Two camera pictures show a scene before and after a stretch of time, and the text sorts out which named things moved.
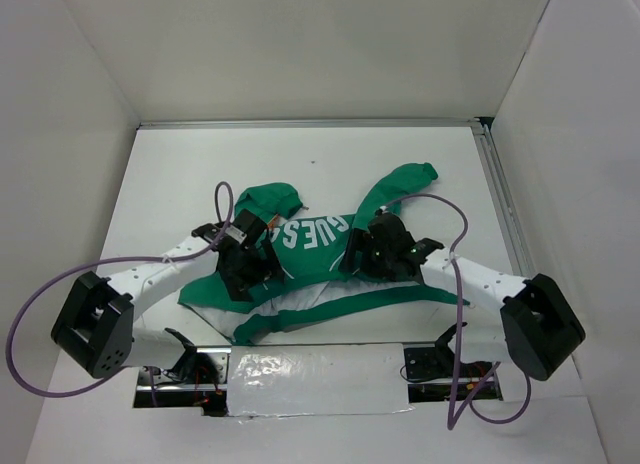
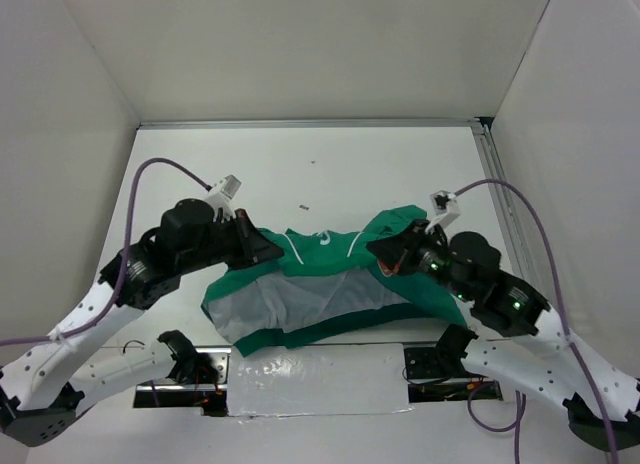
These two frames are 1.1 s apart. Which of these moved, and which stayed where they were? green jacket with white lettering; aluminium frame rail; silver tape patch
Moved: green jacket with white lettering
Stayed: aluminium frame rail; silver tape patch
